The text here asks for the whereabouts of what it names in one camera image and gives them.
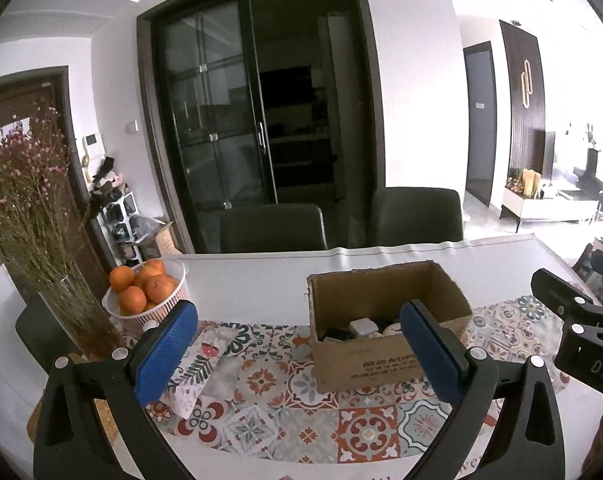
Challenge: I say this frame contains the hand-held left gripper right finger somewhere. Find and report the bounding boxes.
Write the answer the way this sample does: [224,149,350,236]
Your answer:
[400,300,567,480]

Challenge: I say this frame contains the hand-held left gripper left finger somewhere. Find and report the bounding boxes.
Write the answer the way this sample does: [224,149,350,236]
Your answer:
[34,300,200,480]

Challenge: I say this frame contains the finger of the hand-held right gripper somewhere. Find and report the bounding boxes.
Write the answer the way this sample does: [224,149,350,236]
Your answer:
[530,269,596,313]

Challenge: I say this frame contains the brown cardboard box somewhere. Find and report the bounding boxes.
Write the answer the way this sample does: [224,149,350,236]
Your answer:
[306,260,473,393]

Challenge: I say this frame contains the white square charger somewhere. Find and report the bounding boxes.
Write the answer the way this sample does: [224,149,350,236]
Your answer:
[350,317,379,341]

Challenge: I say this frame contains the leaf-print fabric tissue pouch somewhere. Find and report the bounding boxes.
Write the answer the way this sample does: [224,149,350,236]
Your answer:
[159,327,242,418]

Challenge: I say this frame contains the white fruit basket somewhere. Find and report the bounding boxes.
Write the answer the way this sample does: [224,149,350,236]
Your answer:
[102,260,190,333]

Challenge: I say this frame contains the white low cabinet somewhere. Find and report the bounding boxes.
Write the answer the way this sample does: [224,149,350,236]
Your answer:
[501,185,599,233]

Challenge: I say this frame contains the woven straw placemat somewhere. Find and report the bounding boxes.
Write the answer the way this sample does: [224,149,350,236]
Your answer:
[26,400,120,446]

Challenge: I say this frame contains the glass vase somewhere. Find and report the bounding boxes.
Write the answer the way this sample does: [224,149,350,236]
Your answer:
[36,275,125,361]

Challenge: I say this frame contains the patterned tile-print table runner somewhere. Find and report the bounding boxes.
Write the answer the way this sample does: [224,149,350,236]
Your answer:
[146,296,595,465]

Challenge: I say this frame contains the dark dining chair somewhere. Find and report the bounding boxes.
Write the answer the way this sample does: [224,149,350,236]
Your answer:
[219,204,328,253]
[369,187,465,248]
[16,300,82,373]

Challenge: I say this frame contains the white shoe rack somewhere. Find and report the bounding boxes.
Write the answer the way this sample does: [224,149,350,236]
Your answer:
[96,192,142,266]

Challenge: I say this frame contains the dark doorway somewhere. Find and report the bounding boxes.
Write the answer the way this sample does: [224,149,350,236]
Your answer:
[463,41,498,209]

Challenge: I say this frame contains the heap of stuffed toys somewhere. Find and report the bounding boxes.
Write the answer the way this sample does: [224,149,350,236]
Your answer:
[89,157,127,206]

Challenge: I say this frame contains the dark glass sliding door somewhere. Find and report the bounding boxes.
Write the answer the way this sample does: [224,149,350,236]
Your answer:
[136,0,387,253]

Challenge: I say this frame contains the glass vase dried flowers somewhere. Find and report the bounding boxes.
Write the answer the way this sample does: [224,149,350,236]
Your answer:
[0,66,112,291]

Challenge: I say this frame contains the dark slatted wall panel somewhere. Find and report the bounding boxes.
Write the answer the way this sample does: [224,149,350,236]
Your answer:
[499,20,547,201]

